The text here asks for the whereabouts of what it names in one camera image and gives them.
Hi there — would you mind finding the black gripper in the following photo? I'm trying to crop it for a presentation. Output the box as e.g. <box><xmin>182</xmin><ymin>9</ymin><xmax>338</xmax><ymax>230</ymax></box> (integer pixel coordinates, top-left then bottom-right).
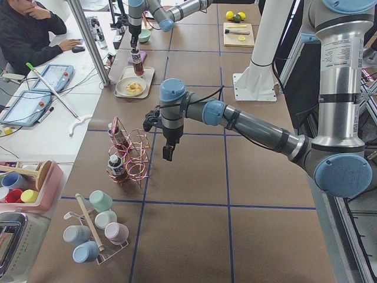
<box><xmin>116</xmin><ymin>15</ymin><xmax>142</xmax><ymax>52</ymax></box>
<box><xmin>143</xmin><ymin>108</ymin><xmax>183</xmax><ymax>161</ymax></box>

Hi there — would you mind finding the tea bottle white cap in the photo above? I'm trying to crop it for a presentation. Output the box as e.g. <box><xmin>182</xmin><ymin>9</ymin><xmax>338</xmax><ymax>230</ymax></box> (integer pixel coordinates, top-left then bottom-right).
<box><xmin>131</xmin><ymin>48</ymin><xmax>144</xmax><ymax>76</ymax></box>

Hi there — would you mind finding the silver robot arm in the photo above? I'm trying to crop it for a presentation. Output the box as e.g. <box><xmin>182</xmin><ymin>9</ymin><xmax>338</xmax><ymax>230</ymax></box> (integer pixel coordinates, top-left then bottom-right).
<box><xmin>143</xmin><ymin>1</ymin><xmax>376</xmax><ymax>198</ymax></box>
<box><xmin>127</xmin><ymin>0</ymin><xmax>213</xmax><ymax>51</ymax></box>

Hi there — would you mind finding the cream rectangular tray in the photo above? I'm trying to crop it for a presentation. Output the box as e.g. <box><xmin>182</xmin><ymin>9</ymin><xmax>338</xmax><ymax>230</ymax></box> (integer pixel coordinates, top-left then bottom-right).
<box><xmin>114</xmin><ymin>66</ymin><xmax>154</xmax><ymax>99</ymax></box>

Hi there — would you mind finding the top tea bottle in rack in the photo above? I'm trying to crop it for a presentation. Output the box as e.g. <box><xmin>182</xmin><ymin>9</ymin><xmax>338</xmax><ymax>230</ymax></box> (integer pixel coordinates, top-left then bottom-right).
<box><xmin>108</xmin><ymin>123</ymin><xmax>128</xmax><ymax>150</ymax></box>

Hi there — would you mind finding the tea bottle in rack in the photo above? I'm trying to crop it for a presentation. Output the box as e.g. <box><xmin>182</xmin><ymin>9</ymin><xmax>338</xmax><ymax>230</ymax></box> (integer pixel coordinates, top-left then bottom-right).
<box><xmin>107</xmin><ymin>154</ymin><xmax>126</xmax><ymax>182</ymax></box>
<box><xmin>108</xmin><ymin>123</ymin><xmax>128</xmax><ymax>150</ymax></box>

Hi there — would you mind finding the front tea bottle in rack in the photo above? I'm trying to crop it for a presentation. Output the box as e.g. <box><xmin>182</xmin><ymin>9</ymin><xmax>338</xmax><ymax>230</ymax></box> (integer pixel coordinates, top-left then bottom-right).
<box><xmin>107</xmin><ymin>154</ymin><xmax>126</xmax><ymax>182</ymax></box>

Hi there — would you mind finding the mint green bowl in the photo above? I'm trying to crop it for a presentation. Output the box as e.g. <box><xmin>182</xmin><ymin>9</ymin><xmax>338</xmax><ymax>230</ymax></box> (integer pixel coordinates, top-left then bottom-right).
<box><xmin>138</xmin><ymin>29</ymin><xmax>151</xmax><ymax>44</ymax></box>

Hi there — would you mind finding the purple folded cloth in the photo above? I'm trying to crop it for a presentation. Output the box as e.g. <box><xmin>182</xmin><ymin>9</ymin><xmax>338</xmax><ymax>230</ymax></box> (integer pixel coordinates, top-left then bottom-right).
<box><xmin>127</xmin><ymin>50</ymin><xmax>147</xmax><ymax>64</ymax></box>

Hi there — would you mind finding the wooden mug tree stand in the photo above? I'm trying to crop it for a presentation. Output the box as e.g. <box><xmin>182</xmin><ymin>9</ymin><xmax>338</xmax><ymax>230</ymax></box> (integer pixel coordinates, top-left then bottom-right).
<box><xmin>143</xmin><ymin>11</ymin><xmax>154</xmax><ymax>31</ymax></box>

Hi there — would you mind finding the glazed twisted donut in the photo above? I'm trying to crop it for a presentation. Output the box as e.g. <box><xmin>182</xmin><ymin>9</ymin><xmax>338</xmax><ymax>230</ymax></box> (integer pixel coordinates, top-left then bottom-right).
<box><xmin>125</xmin><ymin>83</ymin><xmax>143</xmax><ymax>96</ymax></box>

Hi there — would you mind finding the cream round plate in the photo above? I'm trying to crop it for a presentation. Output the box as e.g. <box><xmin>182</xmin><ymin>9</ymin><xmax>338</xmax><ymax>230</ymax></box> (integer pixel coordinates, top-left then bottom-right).
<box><xmin>115</xmin><ymin>77</ymin><xmax>147</xmax><ymax>97</ymax></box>

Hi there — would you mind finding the black computer mouse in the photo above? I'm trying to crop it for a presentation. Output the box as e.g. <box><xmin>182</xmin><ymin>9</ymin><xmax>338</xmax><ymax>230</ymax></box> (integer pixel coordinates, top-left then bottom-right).
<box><xmin>72</xmin><ymin>45</ymin><xmax>85</xmax><ymax>54</ymax></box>

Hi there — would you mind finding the far teach pendant tablet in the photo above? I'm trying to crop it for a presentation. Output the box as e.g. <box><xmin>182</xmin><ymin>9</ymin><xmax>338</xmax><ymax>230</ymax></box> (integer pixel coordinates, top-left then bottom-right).
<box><xmin>41</xmin><ymin>64</ymin><xmax>74</xmax><ymax>93</ymax></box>

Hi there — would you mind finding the teach pendant tablet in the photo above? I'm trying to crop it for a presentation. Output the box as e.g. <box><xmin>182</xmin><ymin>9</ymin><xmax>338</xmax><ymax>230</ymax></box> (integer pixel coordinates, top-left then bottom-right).
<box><xmin>1</xmin><ymin>90</ymin><xmax>52</xmax><ymax>127</ymax></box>
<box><xmin>41</xmin><ymin>64</ymin><xmax>74</xmax><ymax>93</ymax></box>

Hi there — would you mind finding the mint green cup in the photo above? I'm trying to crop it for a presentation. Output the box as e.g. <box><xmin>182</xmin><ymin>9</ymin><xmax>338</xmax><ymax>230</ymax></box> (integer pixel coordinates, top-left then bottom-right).
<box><xmin>89</xmin><ymin>190</ymin><xmax>113</xmax><ymax>213</ymax></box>

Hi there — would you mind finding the white cup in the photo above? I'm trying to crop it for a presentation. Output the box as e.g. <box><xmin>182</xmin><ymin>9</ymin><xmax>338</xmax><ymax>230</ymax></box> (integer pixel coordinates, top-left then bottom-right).
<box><xmin>95</xmin><ymin>209</ymin><xmax>117</xmax><ymax>230</ymax></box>

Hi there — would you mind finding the left yellow lemon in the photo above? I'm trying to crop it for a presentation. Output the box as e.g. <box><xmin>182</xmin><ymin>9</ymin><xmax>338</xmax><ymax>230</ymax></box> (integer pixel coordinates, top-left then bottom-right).
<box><xmin>226</xmin><ymin>11</ymin><xmax>234</xmax><ymax>21</ymax></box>

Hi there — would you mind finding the yellow lemon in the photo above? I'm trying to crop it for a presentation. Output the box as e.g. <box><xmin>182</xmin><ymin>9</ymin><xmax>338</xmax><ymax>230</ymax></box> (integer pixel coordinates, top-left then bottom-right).
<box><xmin>237</xmin><ymin>12</ymin><xmax>246</xmax><ymax>21</ymax></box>
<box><xmin>226</xmin><ymin>11</ymin><xmax>234</xmax><ymax>21</ymax></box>

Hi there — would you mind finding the pink cup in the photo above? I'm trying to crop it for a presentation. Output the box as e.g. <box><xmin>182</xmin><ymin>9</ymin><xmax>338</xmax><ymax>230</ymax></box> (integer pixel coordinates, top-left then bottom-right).
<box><xmin>104</xmin><ymin>222</ymin><xmax>130</xmax><ymax>245</ymax></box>

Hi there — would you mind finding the green avocado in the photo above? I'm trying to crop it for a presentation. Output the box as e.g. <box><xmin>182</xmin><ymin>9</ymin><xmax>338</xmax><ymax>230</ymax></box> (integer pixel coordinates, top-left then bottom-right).
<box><xmin>233</xmin><ymin>14</ymin><xmax>242</xmax><ymax>23</ymax></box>

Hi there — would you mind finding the black marker pen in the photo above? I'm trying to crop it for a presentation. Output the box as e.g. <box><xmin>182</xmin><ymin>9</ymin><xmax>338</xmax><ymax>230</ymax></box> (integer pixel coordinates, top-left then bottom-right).
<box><xmin>38</xmin><ymin>107</ymin><xmax>54</xmax><ymax>123</ymax></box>

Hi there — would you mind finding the wooden cutting board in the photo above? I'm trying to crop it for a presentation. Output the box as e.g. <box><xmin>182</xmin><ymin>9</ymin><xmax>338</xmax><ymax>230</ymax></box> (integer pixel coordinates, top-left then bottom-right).
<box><xmin>223</xmin><ymin>22</ymin><xmax>254</xmax><ymax>47</ymax></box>

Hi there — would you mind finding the yellow plastic knife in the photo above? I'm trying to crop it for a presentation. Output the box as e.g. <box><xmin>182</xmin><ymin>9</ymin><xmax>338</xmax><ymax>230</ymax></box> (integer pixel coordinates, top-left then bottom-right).
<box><xmin>227</xmin><ymin>24</ymin><xmax>248</xmax><ymax>28</ymax></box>

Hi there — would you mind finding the seated person in black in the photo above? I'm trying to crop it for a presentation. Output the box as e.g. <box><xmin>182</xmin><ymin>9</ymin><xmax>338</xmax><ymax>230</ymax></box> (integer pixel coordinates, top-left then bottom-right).
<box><xmin>1</xmin><ymin>1</ymin><xmax>81</xmax><ymax>75</ymax></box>

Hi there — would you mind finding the right yellow lemon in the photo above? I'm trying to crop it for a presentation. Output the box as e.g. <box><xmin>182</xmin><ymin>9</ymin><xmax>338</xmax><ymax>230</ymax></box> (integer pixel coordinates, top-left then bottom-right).
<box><xmin>237</xmin><ymin>12</ymin><xmax>246</xmax><ymax>21</ymax></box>

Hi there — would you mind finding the near teach pendant tablet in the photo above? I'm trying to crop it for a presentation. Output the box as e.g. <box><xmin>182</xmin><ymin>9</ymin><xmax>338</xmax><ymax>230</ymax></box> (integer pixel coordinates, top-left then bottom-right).
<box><xmin>1</xmin><ymin>90</ymin><xmax>52</xmax><ymax>127</ymax></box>

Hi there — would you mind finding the pink storage bin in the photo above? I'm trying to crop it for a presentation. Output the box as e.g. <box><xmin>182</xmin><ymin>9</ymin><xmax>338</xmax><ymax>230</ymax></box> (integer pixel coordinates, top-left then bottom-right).
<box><xmin>1</xmin><ymin>160</ymin><xmax>62</xmax><ymax>212</ymax></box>

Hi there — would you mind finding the grey cup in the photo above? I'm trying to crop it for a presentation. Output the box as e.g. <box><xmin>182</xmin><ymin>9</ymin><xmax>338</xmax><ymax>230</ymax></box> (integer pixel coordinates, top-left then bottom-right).
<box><xmin>63</xmin><ymin>225</ymin><xmax>91</xmax><ymax>245</ymax></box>

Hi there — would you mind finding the yellow cup in bin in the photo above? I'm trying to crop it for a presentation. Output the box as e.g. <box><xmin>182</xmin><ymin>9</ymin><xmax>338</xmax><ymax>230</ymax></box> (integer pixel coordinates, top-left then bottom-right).
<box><xmin>20</xmin><ymin>189</ymin><xmax>39</xmax><ymax>203</ymax></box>

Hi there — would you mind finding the blue cup in bin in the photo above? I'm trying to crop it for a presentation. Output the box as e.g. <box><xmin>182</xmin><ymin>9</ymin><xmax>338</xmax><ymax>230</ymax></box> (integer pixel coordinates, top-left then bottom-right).
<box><xmin>1</xmin><ymin>172</ymin><xmax>22</xmax><ymax>190</ymax></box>

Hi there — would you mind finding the copper wire bottle rack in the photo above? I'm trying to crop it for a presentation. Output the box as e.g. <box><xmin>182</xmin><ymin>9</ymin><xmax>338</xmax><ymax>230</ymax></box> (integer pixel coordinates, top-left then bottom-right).
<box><xmin>107</xmin><ymin>116</ymin><xmax>150</xmax><ymax>186</ymax></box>

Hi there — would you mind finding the aluminium frame post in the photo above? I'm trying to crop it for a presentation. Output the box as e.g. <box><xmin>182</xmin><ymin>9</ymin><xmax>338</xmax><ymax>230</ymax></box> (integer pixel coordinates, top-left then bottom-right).
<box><xmin>67</xmin><ymin>0</ymin><xmax>110</xmax><ymax>87</ymax></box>

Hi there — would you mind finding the white cup rack wooden handle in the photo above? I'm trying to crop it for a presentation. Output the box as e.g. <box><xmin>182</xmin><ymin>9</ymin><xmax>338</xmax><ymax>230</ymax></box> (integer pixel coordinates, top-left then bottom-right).
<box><xmin>64</xmin><ymin>193</ymin><xmax>128</xmax><ymax>265</ymax></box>

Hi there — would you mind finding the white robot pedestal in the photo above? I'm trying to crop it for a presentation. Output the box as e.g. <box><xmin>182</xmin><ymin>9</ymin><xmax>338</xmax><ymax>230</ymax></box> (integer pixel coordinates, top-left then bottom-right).
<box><xmin>233</xmin><ymin>0</ymin><xmax>294</xmax><ymax>101</ymax></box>

